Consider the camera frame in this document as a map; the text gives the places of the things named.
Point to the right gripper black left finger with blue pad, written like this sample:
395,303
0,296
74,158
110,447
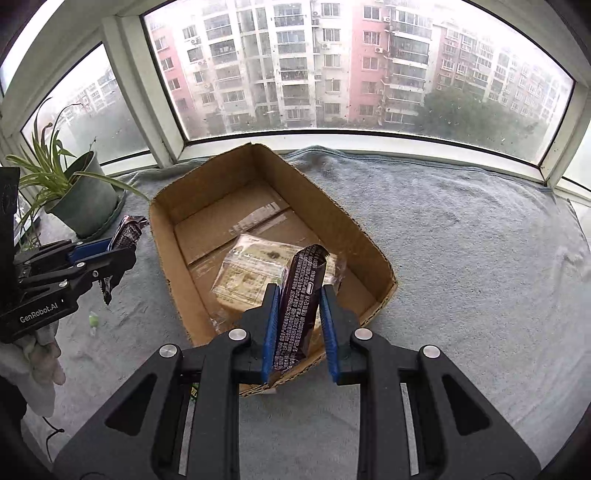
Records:
176,416

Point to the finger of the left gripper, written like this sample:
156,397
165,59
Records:
80,277
58,255

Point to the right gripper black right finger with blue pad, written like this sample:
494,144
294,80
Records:
420,416

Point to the small Snickers bar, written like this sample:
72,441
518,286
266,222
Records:
126,237

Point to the large Snickers bar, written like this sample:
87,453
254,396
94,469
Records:
299,300

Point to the white gloved hand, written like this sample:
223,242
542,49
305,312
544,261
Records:
32,365

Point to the small clear green candy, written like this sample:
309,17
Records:
94,322

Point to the spider plant in green pot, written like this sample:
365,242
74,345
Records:
72,188

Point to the wrapped yellow cake package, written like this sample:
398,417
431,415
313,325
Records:
251,264

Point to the brown cardboard box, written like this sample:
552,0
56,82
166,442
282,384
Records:
250,190

